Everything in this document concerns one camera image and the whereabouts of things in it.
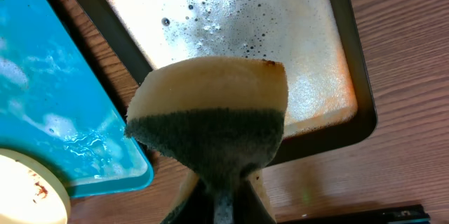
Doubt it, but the green and yellow sponge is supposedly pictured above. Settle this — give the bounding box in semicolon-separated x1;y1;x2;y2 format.
124;56;288;223

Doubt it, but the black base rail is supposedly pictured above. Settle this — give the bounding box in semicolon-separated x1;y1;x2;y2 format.
281;204;431;224

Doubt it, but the black tray with wet cloth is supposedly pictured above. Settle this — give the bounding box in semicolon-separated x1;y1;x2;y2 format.
77;0;377;164

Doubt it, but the yellow plate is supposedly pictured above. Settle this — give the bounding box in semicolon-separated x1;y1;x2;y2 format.
1;149;71;224

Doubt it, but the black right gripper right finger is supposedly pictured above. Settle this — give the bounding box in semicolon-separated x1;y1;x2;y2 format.
233;180;276;224

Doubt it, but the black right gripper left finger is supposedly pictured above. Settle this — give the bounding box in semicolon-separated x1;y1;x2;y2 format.
168;179;213;224

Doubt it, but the teal plastic tray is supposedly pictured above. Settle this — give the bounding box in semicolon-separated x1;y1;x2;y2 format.
1;0;154;197

